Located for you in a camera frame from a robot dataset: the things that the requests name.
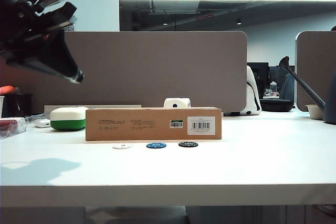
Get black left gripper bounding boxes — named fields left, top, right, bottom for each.
left=0, top=0, right=85, bottom=85

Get white poker chip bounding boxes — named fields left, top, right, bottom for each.
left=112, top=143, right=134, bottom=151

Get clear plastic box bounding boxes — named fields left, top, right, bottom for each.
left=0, top=117, right=28, bottom=140

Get brown rectangular cardboard box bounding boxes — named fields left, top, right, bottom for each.
left=85, top=106, right=223, bottom=141

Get blue poker chip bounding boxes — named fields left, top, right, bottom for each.
left=145, top=142, right=167, bottom=150

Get white and green case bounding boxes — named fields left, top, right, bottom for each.
left=49, top=106, right=90, bottom=131

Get black cup container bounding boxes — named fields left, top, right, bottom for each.
left=5, top=93, right=34, bottom=118

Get small white earbuds case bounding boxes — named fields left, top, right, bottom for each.
left=34, top=118, right=52, bottom=128

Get wide grey desk partition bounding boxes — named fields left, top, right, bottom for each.
left=0, top=31, right=248, bottom=113

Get white dice with blue dot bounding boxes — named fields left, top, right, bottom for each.
left=163, top=98, right=192, bottom=109

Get white and black plush toy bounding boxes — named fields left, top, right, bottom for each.
left=230, top=65, right=263, bottom=116

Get black computer monitor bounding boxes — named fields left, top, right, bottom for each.
left=247, top=62, right=270, bottom=96

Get black round cushion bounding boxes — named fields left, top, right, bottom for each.
left=259, top=99, right=294, bottom=112

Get dark blue office chair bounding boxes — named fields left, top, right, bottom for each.
left=279, top=73, right=296, bottom=101

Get narrow grey desk partition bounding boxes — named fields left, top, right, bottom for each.
left=296, top=30, right=336, bottom=112

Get white paper bowl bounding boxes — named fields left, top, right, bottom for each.
left=305, top=104, right=326, bottom=120

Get dark grey watering can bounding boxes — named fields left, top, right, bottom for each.
left=279, top=56, right=336, bottom=125

